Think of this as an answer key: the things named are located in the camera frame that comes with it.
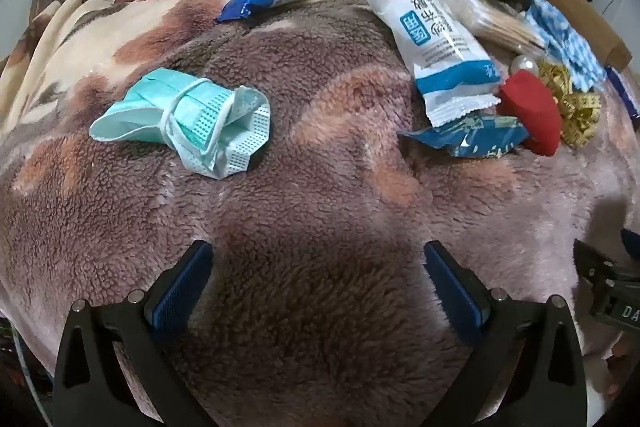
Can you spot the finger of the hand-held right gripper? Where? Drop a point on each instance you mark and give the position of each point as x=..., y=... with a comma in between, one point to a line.
x=629, y=239
x=590, y=264

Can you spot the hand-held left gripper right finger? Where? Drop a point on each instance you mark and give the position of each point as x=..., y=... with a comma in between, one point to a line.
x=452, y=289

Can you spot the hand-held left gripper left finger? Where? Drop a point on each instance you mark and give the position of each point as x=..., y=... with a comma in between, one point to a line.
x=182, y=287

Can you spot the red makeup sponge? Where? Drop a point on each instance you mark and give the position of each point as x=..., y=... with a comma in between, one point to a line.
x=532, y=112

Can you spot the person's right hand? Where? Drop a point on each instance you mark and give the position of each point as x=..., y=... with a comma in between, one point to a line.
x=620, y=354

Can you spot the yellow measuring tape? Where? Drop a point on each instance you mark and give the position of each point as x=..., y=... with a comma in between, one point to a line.
x=575, y=117

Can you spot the dark blue tissue pack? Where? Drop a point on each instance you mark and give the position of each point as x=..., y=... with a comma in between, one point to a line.
x=625, y=92

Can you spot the dark blue foil packet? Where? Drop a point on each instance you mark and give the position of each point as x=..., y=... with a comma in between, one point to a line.
x=475, y=139

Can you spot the floral fleece blanket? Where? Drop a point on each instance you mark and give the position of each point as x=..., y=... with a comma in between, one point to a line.
x=320, y=187

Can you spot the green face mask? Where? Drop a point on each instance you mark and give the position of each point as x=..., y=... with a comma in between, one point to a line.
x=150, y=107

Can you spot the blue wavy striped cloth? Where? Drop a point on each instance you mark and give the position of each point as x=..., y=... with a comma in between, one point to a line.
x=565, y=37

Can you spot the cardboard box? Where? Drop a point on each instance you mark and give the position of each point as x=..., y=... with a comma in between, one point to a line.
x=590, y=22

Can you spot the white and blue gauze packet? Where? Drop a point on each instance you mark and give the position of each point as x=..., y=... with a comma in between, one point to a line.
x=440, y=42

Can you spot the cotton swabs pack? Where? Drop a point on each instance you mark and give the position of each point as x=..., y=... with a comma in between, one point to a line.
x=500, y=24

